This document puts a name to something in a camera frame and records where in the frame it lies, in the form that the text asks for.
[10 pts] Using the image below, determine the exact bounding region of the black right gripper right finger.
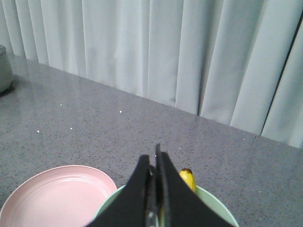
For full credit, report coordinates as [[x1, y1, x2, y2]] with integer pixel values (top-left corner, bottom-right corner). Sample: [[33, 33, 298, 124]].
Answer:
[[155, 143, 235, 227]]

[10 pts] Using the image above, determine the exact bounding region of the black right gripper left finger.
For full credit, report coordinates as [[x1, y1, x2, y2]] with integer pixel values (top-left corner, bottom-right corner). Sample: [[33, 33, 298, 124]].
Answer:
[[88, 155, 156, 227]]

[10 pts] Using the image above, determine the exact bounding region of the yellow banana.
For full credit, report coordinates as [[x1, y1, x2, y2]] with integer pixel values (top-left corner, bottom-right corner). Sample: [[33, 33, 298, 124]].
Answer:
[[179, 168, 196, 193]]

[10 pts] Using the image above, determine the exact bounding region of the pink plate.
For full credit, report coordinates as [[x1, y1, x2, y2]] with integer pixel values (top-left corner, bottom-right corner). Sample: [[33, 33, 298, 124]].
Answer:
[[0, 165, 117, 227]]

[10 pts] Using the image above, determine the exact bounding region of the white curtain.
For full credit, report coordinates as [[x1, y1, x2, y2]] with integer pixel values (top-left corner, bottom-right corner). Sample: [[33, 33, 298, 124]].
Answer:
[[0, 0, 303, 148]]

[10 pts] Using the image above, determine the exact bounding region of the grey round appliance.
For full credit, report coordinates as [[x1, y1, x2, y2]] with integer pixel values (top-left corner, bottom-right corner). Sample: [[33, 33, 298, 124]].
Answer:
[[0, 45, 14, 93]]

